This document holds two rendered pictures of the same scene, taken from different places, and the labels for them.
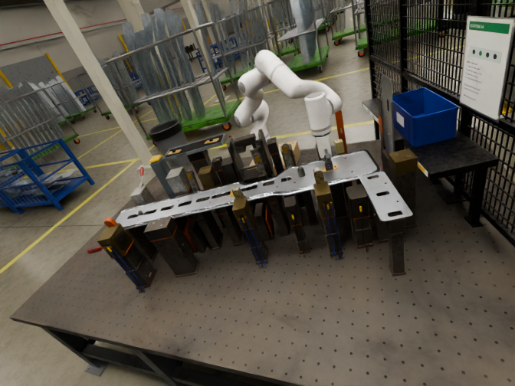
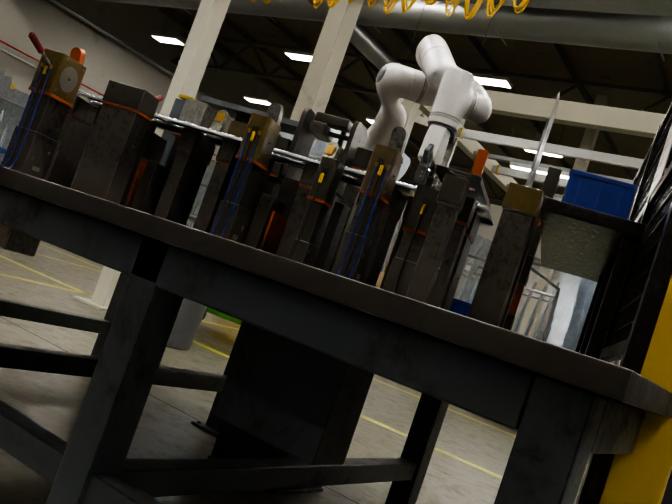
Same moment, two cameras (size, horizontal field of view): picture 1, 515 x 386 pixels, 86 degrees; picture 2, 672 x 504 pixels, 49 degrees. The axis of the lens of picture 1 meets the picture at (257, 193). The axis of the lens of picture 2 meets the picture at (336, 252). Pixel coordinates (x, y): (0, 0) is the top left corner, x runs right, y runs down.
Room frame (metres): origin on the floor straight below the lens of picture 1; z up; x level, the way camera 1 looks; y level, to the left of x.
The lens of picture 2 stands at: (-0.88, -0.32, 0.66)
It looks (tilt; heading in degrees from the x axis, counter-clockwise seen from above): 4 degrees up; 4
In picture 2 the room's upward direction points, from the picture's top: 19 degrees clockwise
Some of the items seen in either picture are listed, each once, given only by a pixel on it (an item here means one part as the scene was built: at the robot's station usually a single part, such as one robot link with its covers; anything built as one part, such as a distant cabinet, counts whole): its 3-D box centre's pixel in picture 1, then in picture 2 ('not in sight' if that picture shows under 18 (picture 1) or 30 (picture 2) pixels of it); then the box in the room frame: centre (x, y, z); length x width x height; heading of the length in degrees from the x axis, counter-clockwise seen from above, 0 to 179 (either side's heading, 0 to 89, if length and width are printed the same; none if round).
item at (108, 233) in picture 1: (128, 260); (40, 116); (1.13, 0.73, 0.88); 0.14 x 0.09 x 0.36; 166
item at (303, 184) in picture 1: (231, 194); (256, 148); (1.18, 0.13, 1.00); 1.38 x 0.22 x 0.02; 76
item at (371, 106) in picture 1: (410, 124); (581, 249); (1.17, -0.82, 1.01); 0.90 x 0.22 x 0.03; 166
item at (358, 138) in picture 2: (258, 175); (311, 194); (1.36, -0.04, 0.94); 0.18 x 0.13 x 0.49; 76
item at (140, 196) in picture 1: (154, 213); not in sight; (1.50, 0.64, 0.88); 0.12 x 0.07 x 0.36; 166
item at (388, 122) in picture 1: (387, 119); (537, 159); (1.00, -0.60, 1.17); 0.12 x 0.01 x 0.34; 166
